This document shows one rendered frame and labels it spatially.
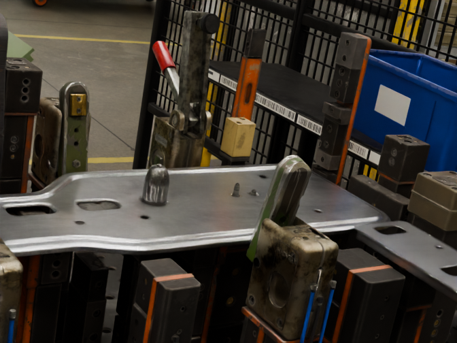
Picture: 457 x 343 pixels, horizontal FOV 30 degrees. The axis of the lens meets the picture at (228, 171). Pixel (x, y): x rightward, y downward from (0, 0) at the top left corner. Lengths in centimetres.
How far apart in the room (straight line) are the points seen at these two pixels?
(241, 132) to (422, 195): 28
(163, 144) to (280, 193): 34
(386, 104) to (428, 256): 41
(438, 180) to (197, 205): 34
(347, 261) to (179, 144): 32
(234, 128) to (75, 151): 24
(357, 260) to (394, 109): 40
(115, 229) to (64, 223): 6
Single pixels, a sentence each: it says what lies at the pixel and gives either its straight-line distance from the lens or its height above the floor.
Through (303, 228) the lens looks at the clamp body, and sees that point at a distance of 97.
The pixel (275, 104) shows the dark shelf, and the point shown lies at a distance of 161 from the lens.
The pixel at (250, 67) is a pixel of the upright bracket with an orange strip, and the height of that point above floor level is 114.
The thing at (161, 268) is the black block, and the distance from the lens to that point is 93.
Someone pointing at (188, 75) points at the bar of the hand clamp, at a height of 113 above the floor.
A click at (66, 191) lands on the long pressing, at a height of 100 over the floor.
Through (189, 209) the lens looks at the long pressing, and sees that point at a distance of 108.
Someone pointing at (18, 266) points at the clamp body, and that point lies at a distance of 79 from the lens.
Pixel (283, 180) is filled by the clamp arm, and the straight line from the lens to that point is 95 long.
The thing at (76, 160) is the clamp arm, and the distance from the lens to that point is 117.
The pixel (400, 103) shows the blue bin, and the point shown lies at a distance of 141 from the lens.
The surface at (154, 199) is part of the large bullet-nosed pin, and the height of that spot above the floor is 101.
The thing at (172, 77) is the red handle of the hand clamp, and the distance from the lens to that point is 128.
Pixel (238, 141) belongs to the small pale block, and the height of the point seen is 104.
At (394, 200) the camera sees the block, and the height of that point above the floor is 100.
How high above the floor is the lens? 139
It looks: 18 degrees down
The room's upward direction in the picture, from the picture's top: 10 degrees clockwise
